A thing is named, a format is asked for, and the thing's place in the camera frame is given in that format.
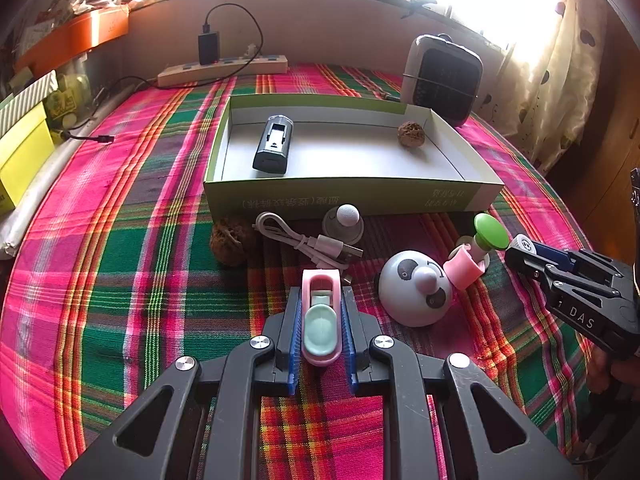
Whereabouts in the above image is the white usb cable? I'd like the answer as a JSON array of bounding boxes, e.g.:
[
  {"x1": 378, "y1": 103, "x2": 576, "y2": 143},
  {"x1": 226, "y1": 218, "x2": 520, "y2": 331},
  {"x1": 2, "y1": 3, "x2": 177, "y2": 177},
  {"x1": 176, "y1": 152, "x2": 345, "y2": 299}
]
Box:
[{"x1": 254, "y1": 210, "x2": 366, "y2": 272}]

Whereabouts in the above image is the pink teal nail clipper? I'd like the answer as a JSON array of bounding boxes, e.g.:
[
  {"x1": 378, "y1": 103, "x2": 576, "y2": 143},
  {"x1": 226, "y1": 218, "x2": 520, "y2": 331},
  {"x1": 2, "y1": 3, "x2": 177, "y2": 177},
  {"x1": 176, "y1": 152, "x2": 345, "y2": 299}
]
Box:
[{"x1": 302, "y1": 269, "x2": 342, "y2": 367}]

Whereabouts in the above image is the person hand holding gripper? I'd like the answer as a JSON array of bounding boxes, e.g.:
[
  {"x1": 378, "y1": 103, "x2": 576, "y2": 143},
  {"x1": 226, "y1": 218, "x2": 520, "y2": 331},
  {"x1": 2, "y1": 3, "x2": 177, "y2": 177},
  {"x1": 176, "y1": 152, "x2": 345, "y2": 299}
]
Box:
[{"x1": 586, "y1": 347, "x2": 640, "y2": 401}]

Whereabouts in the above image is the pink green mushroom toy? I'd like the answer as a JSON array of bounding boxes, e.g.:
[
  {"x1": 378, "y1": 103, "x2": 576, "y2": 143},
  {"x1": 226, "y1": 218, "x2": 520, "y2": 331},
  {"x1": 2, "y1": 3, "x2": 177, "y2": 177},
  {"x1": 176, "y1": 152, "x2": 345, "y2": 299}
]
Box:
[{"x1": 444, "y1": 212, "x2": 509, "y2": 290}]

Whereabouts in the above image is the white panda dome toy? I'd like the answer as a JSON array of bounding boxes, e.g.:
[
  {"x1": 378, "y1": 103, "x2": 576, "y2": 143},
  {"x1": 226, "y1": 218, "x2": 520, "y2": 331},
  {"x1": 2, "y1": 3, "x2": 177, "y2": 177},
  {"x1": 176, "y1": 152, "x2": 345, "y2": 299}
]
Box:
[{"x1": 378, "y1": 250, "x2": 454, "y2": 327}]

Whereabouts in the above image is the spotted cream curtain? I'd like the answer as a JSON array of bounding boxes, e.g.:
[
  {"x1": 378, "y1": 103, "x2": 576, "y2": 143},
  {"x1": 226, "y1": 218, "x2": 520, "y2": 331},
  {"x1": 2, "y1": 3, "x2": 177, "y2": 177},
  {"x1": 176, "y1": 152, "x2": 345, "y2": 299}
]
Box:
[{"x1": 477, "y1": 0, "x2": 608, "y2": 174}]

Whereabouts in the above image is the brown walnut in box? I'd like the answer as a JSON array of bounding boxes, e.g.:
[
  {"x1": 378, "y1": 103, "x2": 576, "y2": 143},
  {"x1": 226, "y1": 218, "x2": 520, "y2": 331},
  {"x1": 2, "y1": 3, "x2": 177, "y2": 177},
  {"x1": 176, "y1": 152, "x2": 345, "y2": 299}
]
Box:
[{"x1": 397, "y1": 122, "x2": 426, "y2": 148}]

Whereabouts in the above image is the plaid bed cover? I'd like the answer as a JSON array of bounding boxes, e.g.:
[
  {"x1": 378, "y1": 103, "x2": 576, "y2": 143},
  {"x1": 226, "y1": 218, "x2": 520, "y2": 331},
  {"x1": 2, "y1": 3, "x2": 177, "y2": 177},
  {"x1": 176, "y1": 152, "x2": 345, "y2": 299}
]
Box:
[{"x1": 1, "y1": 65, "x2": 588, "y2": 479}]

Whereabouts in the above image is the grey suction knob white ball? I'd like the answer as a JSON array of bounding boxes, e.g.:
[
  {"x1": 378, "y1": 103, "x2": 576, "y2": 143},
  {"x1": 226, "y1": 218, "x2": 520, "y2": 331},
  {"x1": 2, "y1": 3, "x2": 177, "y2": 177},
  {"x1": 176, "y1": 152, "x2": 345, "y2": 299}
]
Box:
[{"x1": 322, "y1": 204, "x2": 364, "y2": 246}]

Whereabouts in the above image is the white black small heater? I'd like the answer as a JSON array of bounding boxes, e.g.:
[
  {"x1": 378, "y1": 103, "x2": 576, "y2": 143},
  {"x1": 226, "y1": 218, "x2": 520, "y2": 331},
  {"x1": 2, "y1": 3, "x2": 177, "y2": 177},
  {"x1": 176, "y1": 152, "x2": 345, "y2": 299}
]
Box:
[{"x1": 400, "y1": 35, "x2": 484, "y2": 127}]

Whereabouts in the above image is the brown walnut on bed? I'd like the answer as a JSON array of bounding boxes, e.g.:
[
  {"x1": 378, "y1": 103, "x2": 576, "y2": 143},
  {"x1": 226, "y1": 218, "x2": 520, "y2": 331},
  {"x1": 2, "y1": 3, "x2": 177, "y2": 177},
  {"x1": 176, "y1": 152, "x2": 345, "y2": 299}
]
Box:
[{"x1": 209, "y1": 216, "x2": 257, "y2": 266}]

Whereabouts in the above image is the black electric shaver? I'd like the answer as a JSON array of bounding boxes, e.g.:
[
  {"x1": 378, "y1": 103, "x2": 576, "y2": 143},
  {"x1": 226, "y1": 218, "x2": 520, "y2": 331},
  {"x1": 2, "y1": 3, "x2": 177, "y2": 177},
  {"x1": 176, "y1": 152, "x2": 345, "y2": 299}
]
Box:
[{"x1": 253, "y1": 115, "x2": 294, "y2": 174}]

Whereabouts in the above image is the green cardboard box tray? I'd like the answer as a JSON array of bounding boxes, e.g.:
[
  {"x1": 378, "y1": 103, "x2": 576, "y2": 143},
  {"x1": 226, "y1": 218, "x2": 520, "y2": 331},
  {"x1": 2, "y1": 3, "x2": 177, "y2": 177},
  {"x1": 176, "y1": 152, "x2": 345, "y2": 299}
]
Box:
[{"x1": 203, "y1": 94, "x2": 503, "y2": 220}]

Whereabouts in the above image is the yellow box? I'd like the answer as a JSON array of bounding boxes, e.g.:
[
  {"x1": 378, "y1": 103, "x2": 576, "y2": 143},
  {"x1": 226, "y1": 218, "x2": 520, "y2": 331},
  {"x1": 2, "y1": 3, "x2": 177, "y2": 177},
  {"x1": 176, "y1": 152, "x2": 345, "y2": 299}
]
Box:
[{"x1": 0, "y1": 103, "x2": 54, "y2": 214}]

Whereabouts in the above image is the beige power strip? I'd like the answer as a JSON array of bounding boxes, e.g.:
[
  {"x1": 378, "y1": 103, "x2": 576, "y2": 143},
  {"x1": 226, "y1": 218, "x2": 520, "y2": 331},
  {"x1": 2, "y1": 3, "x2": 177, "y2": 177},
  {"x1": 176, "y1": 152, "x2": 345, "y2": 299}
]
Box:
[{"x1": 157, "y1": 55, "x2": 288, "y2": 88}]

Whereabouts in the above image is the striped white box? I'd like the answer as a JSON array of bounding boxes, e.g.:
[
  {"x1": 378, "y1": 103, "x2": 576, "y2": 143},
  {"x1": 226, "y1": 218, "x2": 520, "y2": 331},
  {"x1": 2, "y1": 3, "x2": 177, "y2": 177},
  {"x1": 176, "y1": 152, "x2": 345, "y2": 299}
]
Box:
[{"x1": 0, "y1": 70, "x2": 58, "y2": 136}]

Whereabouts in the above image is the black charger plug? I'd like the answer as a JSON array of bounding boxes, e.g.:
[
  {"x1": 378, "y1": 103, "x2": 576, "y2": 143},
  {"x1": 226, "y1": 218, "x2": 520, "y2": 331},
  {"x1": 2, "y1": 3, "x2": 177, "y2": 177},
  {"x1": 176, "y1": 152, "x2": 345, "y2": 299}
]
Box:
[{"x1": 198, "y1": 23, "x2": 220, "y2": 65}]

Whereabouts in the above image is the orange shelf box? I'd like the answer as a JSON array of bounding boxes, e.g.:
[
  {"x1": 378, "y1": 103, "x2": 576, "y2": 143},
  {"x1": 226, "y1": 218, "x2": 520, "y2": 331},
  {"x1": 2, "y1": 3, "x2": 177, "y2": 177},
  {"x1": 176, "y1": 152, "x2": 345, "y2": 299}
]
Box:
[{"x1": 14, "y1": 4, "x2": 130, "y2": 78}]

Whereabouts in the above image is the black charging cable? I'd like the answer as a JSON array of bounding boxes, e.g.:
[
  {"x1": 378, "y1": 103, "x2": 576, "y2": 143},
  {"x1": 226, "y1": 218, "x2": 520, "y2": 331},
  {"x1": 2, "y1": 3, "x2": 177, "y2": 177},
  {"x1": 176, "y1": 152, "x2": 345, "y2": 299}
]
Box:
[{"x1": 62, "y1": 2, "x2": 266, "y2": 146}]

